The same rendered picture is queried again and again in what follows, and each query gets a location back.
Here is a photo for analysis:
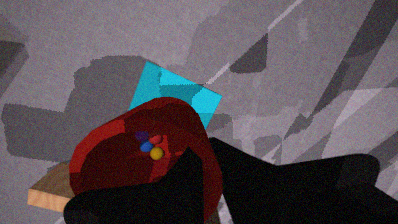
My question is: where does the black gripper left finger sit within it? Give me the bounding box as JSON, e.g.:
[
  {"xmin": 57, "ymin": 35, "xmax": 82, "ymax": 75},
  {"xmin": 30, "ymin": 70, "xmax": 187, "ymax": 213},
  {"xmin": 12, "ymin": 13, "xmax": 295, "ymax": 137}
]
[{"xmin": 63, "ymin": 147, "xmax": 204, "ymax": 224}]

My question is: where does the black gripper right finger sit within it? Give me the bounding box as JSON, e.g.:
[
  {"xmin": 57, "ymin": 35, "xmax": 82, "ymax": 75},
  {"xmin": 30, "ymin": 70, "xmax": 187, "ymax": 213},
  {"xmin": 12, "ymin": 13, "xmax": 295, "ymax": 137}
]
[{"xmin": 209, "ymin": 137, "xmax": 380, "ymax": 224}]

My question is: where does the yellow marble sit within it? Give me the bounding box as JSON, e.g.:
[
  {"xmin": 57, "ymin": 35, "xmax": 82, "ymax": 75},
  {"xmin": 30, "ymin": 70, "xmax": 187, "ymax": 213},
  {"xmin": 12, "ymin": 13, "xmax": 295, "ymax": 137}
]
[{"xmin": 150, "ymin": 147, "xmax": 163, "ymax": 160}]

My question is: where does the dark red cup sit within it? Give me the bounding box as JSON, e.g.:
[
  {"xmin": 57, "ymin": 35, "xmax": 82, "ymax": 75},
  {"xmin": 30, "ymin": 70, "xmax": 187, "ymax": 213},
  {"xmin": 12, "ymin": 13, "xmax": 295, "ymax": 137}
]
[{"xmin": 69, "ymin": 97, "xmax": 223, "ymax": 223}]

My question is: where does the blue marble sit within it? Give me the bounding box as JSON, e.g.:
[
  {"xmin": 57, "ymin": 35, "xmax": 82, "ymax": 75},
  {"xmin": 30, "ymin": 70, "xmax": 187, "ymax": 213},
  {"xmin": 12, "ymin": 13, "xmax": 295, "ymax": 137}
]
[{"xmin": 139, "ymin": 139, "xmax": 153, "ymax": 153}]

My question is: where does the purple marble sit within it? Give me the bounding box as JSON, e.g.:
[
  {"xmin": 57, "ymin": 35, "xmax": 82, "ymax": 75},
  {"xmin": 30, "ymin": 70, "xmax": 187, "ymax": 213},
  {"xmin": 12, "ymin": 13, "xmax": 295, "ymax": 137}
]
[{"xmin": 135, "ymin": 131, "xmax": 149, "ymax": 141}]

